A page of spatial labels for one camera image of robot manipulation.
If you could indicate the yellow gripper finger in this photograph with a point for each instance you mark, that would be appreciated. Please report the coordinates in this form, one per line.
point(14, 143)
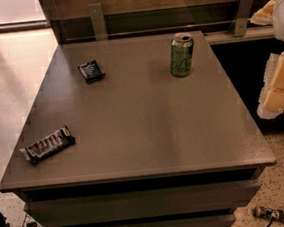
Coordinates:
point(271, 99)
point(264, 15)

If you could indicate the green soda can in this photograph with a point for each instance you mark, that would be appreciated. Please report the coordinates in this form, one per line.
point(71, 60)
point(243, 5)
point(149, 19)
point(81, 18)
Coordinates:
point(182, 45)

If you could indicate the black rxbar chocolate bar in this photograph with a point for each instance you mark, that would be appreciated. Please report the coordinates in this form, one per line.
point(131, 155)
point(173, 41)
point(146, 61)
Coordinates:
point(48, 146)

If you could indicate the black white striped tool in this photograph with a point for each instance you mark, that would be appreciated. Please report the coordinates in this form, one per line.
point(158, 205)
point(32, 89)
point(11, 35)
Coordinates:
point(271, 215)

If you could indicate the small black snack packet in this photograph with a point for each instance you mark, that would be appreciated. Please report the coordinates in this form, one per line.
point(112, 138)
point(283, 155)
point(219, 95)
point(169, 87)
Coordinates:
point(91, 71)

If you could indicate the right metal wall bracket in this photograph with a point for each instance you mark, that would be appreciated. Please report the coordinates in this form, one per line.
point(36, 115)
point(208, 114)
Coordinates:
point(240, 21)

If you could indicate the metal wall bracket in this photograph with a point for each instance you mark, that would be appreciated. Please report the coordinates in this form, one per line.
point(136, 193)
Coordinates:
point(98, 21)
point(240, 21)

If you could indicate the left metal wall bracket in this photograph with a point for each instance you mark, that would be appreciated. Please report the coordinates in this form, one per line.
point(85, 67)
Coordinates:
point(98, 21)

